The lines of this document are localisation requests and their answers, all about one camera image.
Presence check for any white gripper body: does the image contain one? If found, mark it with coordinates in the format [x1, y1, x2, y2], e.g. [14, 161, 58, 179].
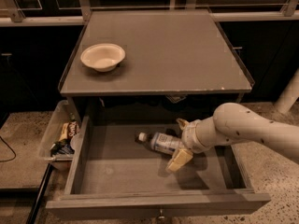
[181, 119, 212, 154]

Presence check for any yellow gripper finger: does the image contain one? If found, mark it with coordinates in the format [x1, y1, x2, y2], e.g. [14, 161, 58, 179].
[166, 148, 193, 173]
[176, 118, 190, 130]

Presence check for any blue plastic bottle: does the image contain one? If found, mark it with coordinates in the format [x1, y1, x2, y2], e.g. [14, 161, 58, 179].
[136, 133, 183, 155]

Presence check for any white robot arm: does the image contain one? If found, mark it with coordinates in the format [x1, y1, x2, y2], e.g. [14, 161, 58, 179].
[166, 103, 299, 172]

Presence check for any grey cabinet counter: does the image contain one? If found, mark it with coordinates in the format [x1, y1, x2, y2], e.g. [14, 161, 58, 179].
[60, 10, 254, 111]

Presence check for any open grey top drawer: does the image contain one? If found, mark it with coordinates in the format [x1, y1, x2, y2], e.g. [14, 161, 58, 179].
[46, 118, 270, 220]

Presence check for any white bowl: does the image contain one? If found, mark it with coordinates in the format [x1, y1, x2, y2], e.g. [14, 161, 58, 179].
[80, 43, 125, 72]

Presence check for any yellow snack bag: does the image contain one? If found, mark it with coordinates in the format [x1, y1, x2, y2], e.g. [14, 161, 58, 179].
[59, 121, 79, 141]

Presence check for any dark snack packet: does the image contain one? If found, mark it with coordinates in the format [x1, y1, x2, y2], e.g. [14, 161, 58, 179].
[50, 140, 75, 156]

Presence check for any clear plastic storage bin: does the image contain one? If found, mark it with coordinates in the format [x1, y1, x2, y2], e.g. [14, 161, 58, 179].
[38, 100, 79, 171]

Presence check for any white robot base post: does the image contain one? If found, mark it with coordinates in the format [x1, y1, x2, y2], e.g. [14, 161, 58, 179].
[274, 68, 299, 114]

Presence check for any black floor cable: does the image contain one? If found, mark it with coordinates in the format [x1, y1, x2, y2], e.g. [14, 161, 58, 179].
[0, 135, 17, 164]

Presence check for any metal railing frame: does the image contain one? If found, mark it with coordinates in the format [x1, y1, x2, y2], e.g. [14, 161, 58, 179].
[0, 0, 299, 26]

